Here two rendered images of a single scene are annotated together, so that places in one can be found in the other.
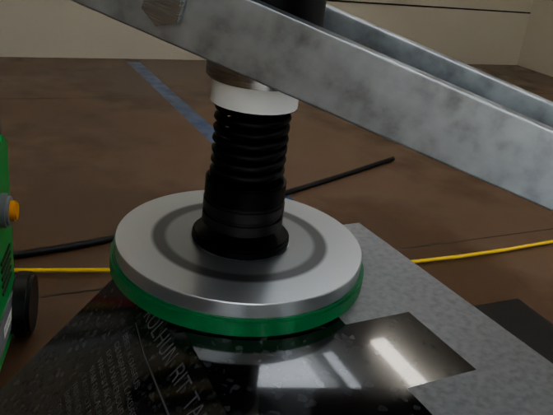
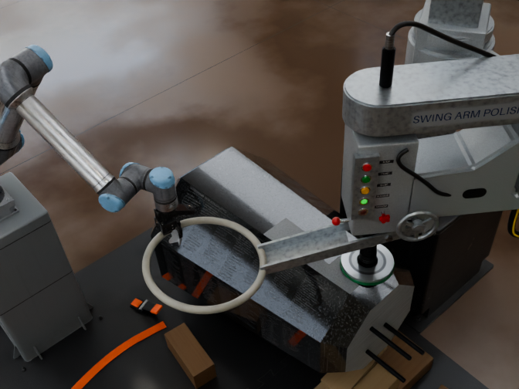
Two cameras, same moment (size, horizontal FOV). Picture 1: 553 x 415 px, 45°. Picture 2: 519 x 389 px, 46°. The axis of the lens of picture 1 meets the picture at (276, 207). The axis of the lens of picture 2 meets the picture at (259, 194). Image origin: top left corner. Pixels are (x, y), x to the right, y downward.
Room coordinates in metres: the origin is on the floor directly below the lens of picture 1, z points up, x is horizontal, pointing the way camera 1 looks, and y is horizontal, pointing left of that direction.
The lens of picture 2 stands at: (2.00, -0.66, 2.76)
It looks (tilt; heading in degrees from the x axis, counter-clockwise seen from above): 44 degrees down; 170
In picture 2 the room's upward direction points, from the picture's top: 4 degrees counter-clockwise
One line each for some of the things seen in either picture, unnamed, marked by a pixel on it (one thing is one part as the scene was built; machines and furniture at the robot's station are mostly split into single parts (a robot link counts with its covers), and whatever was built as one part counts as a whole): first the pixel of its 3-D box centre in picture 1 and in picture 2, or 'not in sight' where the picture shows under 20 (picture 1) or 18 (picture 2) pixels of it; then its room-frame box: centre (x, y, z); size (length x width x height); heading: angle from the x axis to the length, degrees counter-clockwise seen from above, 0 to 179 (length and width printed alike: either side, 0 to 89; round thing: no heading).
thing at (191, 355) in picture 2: not in sight; (190, 354); (0.27, -0.77, 0.07); 0.30 x 0.12 x 0.12; 21
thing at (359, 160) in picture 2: not in sight; (364, 187); (0.62, -0.06, 1.35); 0.08 x 0.03 x 0.28; 81
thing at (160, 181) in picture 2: not in sight; (162, 184); (0.21, -0.72, 1.17); 0.10 x 0.09 x 0.12; 50
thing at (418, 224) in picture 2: not in sight; (415, 218); (0.65, 0.13, 1.18); 0.15 x 0.10 x 0.15; 81
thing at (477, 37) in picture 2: not in sight; (446, 59); (-0.02, 0.55, 1.36); 0.35 x 0.35 x 0.41
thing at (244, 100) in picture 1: (256, 80); not in sight; (0.52, 0.03, 0.97); 0.07 x 0.07 x 0.04
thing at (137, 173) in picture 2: not in sight; (137, 177); (0.15, -0.81, 1.18); 0.12 x 0.12 x 0.09; 50
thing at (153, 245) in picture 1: (239, 243); (367, 261); (0.52, 0.03, 0.82); 0.21 x 0.21 x 0.01
